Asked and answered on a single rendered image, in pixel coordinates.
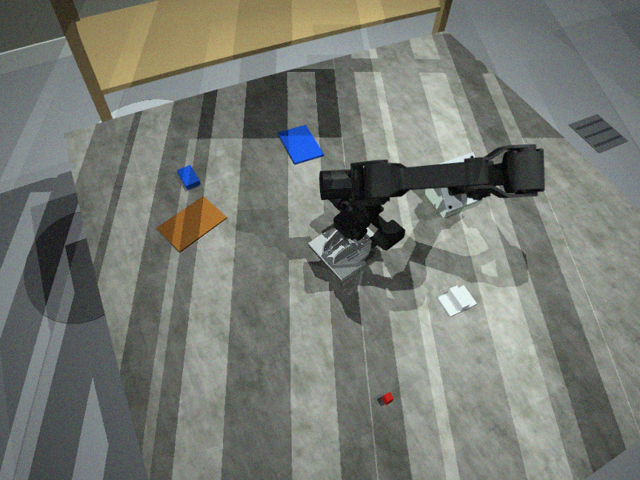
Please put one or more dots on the small red block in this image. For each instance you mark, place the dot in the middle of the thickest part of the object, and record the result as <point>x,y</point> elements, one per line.
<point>387,398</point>

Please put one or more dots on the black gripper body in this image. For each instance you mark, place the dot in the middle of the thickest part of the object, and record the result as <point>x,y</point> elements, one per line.
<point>388,233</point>

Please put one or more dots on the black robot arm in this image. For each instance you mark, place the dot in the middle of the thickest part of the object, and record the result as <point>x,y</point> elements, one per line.
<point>521,172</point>

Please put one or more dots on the orange flat bar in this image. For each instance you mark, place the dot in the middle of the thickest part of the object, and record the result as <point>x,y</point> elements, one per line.
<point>190,224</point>

